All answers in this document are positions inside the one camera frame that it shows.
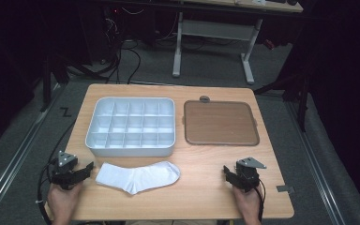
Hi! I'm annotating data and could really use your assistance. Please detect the person's right hand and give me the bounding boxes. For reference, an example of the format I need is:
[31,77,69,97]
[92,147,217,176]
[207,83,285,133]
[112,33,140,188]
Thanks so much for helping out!
[232,182,263,220]

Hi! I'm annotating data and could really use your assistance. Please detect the brown tray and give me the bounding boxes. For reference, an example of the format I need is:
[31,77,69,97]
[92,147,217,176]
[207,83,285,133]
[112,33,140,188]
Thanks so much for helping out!
[182,99,261,147]

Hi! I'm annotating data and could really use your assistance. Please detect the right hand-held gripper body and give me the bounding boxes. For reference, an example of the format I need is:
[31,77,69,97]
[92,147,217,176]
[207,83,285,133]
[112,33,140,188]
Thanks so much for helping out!
[231,157,267,192]

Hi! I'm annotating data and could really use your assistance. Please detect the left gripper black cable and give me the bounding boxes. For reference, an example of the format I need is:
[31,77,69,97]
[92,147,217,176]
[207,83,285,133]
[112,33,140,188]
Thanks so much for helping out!
[37,120,78,225]

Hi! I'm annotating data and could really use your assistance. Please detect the white sock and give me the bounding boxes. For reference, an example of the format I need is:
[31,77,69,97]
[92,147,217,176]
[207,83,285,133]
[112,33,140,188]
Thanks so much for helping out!
[95,160,182,195]

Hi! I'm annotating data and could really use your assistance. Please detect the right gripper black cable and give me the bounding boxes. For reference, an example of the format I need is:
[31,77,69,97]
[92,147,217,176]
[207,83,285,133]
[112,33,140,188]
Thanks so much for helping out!
[255,178,266,223]

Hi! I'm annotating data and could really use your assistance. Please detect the metal floor rail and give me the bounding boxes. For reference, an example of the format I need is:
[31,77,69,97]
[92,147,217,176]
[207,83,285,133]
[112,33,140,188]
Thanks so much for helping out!
[285,101,348,225]
[0,82,67,219]

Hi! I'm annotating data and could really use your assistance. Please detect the red object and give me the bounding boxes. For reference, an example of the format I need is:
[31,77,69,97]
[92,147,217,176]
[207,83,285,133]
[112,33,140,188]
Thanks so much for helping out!
[263,38,276,51]

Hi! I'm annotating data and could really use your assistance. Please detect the person's left hand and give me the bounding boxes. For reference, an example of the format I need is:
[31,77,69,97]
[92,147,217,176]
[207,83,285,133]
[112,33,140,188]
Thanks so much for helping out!
[47,180,85,220]

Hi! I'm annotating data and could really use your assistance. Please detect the white divided organizer box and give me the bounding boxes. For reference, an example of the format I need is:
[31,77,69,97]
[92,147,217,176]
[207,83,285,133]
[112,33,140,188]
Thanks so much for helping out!
[84,97,176,158]

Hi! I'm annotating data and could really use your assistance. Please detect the white-framed desk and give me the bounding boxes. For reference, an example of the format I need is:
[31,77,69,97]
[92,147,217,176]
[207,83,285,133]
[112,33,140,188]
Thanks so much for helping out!
[172,0,304,85]

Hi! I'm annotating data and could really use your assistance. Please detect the black floor cables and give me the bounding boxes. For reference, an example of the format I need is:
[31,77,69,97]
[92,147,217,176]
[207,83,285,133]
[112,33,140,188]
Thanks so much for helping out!
[104,6,143,85]

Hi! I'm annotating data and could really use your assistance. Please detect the black metal stand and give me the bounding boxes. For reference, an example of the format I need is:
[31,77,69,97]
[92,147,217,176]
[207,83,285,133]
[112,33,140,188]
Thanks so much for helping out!
[252,71,310,132]
[38,52,71,113]

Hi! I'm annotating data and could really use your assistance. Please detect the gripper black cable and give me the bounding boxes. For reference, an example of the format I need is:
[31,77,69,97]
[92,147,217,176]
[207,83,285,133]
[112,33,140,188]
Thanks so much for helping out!
[255,178,266,223]
[37,120,78,225]

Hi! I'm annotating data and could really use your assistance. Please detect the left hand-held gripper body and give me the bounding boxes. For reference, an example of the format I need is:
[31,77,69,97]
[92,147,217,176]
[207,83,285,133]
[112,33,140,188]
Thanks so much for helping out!
[50,150,87,190]

